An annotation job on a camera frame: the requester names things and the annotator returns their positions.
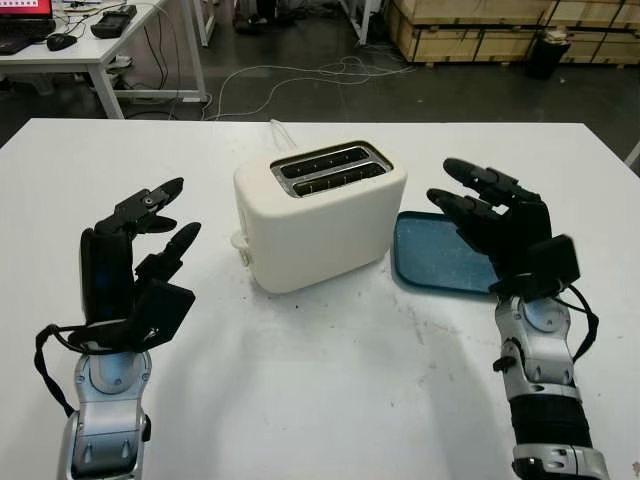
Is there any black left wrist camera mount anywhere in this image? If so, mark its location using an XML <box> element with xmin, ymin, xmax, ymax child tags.
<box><xmin>67</xmin><ymin>279</ymin><xmax>197</xmax><ymax>356</ymax></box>

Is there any black hanging desk cable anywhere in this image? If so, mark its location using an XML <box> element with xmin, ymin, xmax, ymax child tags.
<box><xmin>143</xmin><ymin>20</ymin><xmax>171</xmax><ymax>100</ymax></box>

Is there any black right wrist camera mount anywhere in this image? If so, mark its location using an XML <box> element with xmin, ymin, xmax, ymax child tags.
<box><xmin>488</xmin><ymin>234</ymin><xmax>583</xmax><ymax>302</ymax></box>

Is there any white toaster power cord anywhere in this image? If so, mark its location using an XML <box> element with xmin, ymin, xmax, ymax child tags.
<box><xmin>267</xmin><ymin>118</ymin><xmax>297</xmax><ymax>152</ymax></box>

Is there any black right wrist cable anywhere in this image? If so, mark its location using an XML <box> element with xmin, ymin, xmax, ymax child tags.
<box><xmin>554</xmin><ymin>282</ymin><xmax>601</xmax><ymax>365</ymax></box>

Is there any white two-slot toaster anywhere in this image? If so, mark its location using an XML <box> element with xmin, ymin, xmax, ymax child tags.
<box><xmin>232</xmin><ymin>140</ymin><xmax>409</xmax><ymax>295</ymax></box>

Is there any black handheld controller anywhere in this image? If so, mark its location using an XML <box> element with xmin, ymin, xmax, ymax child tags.
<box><xmin>90</xmin><ymin>5</ymin><xmax>139</xmax><ymax>40</ymax></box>

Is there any black trash bin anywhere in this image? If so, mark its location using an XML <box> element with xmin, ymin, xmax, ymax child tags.
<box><xmin>525</xmin><ymin>28</ymin><xmax>573</xmax><ymax>81</ymax></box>

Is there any plywood shipping crate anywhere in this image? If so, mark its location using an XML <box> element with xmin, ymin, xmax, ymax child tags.
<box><xmin>547</xmin><ymin>0</ymin><xmax>640</xmax><ymax>65</ymax></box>
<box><xmin>387</xmin><ymin>0</ymin><xmax>559</xmax><ymax>29</ymax></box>
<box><xmin>397</xmin><ymin>23</ymin><xmax>541</xmax><ymax>65</ymax></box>

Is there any white cable on floor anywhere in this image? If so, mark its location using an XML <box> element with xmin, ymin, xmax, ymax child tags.
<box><xmin>203</xmin><ymin>53</ymin><xmax>417</xmax><ymax>122</ymax></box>

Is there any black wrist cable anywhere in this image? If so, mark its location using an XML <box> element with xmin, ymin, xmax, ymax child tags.
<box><xmin>554</xmin><ymin>282</ymin><xmax>601</xmax><ymax>365</ymax></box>
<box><xmin>33</xmin><ymin>323</ymin><xmax>87</xmax><ymax>420</ymax></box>

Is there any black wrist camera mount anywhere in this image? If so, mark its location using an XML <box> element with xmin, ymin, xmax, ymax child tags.
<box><xmin>67</xmin><ymin>279</ymin><xmax>197</xmax><ymax>356</ymax></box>
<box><xmin>488</xmin><ymin>234</ymin><xmax>583</xmax><ymax>302</ymax></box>

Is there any grey furniture edge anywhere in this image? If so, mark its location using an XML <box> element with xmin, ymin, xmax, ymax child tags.
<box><xmin>623</xmin><ymin>138</ymin><xmax>640</xmax><ymax>180</ymax></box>

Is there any white table leg frame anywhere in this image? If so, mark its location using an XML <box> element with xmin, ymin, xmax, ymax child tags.
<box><xmin>188</xmin><ymin>0</ymin><xmax>218</xmax><ymax>48</ymax></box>
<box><xmin>340</xmin><ymin>0</ymin><xmax>373</xmax><ymax>47</ymax></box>

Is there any blue rectangular tray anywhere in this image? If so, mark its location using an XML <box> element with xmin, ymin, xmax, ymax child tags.
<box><xmin>392</xmin><ymin>209</ymin><xmax>502</xmax><ymax>297</ymax></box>

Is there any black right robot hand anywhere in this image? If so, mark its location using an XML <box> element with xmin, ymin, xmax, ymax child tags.
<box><xmin>425</xmin><ymin>157</ymin><xmax>555</xmax><ymax>292</ymax></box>

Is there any laptop with red screen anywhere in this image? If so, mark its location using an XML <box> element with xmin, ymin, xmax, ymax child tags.
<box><xmin>0</xmin><ymin>0</ymin><xmax>56</xmax><ymax>56</ymax></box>

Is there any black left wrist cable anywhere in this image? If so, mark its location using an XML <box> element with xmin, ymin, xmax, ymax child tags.
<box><xmin>33</xmin><ymin>323</ymin><xmax>87</xmax><ymax>420</ymax></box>

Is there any white office desk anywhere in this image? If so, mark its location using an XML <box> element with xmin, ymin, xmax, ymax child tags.
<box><xmin>0</xmin><ymin>0</ymin><xmax>209</xmax><ymax>121</ymax></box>

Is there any black computer mouse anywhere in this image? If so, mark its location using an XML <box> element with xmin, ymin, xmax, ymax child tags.
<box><xmin>46</xmin><ymin>33</ymin><xmax>79</xmax><ymax>53</ymax></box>

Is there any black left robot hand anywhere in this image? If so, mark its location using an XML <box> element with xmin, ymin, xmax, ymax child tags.
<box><xmin>79</xmin><ymin>176</ymin><xmax>203</xmax><ymax>327</ymax></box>

